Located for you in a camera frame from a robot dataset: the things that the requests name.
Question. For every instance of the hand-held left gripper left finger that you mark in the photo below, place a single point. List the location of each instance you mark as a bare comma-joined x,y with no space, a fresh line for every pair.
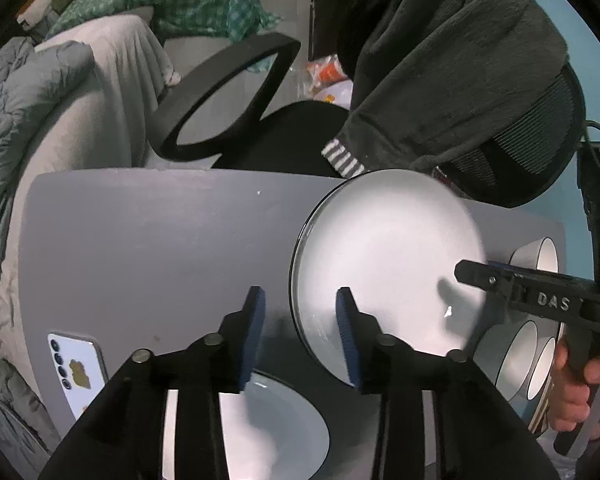
252,332

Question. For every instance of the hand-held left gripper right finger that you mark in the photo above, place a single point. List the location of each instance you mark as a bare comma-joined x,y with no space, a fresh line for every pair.
347,332

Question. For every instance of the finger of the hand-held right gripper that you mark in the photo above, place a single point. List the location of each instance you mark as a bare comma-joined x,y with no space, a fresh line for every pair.
480,275

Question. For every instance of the white bowl with black rim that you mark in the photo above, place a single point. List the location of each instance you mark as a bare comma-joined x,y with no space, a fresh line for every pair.
540,370
515,360
527,255

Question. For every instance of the white plate with black rim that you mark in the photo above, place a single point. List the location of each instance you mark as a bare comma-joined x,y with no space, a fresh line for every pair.
280,430
380,250

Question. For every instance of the person's right hand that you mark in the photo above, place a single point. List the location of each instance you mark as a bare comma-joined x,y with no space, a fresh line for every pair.
570,405

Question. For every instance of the wooden board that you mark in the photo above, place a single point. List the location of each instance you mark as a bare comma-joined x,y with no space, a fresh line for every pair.
537,417

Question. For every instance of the white smartphone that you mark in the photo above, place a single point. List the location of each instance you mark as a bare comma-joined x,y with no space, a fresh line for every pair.
75,375

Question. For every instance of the black office chair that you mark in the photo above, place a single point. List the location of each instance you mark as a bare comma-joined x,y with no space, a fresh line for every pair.
290,140

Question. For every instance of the dark grey fleece robe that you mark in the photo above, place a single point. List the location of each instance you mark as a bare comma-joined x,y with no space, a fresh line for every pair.
455,60

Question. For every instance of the white plastic bag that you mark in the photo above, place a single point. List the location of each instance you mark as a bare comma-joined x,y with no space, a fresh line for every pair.
332,94

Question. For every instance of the orange snack packet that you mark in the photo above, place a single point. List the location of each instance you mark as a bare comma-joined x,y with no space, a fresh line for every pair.
326,71

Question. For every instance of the white bedsheet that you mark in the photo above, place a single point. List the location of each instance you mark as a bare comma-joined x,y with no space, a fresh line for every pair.
105,85

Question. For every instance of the grey duvet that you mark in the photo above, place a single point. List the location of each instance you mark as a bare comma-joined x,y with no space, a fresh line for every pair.
15,125

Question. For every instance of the white cloth bundle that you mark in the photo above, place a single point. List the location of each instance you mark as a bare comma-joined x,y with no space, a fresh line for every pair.
42,5

